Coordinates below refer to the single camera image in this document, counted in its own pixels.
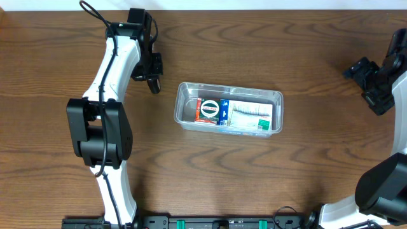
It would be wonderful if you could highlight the dark bottle white cap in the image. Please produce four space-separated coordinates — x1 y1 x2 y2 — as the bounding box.
147 78 161 94

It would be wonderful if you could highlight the red white medicine box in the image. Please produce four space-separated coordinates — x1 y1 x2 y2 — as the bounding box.
194 97 220 124

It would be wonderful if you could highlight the dark green square box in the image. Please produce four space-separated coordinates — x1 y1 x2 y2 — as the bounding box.
198 98 222 122

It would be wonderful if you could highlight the blue fever patch box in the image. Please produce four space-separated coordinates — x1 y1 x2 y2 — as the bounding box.
218 99 230 126

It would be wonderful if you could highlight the white green medicine box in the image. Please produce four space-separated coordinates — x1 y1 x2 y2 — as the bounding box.
226 101 273 131

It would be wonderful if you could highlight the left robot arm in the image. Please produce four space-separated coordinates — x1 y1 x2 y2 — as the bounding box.
62 1 163 228

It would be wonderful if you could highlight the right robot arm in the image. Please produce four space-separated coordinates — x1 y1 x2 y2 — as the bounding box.
304 28 406 228

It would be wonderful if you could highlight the clear plastic container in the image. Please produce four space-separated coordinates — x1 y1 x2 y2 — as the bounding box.
174 82 284 137

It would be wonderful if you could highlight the black mounting rail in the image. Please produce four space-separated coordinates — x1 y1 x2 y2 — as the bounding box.
62 215 319 229

